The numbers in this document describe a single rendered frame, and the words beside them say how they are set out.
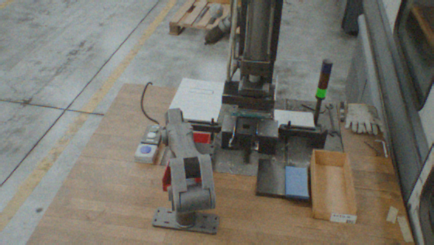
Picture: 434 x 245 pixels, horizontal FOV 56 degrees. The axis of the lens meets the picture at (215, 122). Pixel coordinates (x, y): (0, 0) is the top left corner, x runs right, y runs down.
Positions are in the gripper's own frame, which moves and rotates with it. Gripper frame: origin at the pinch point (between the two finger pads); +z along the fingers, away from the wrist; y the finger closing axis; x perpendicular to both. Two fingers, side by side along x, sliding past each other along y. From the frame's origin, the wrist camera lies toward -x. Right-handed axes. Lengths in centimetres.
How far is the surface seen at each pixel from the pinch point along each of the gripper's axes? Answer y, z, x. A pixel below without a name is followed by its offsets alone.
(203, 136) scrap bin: 12.5, 10.0, -3.7
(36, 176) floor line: 11, 121, 112
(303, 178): -0.1, 4.4, -40.0
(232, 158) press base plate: 5.9, 11.2, -15.1
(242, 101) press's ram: 21.0, -5.5, -16.8
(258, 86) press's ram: 25.0, -10.3, -21.6
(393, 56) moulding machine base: 75, 43, -84
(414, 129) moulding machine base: 26, 14, -81
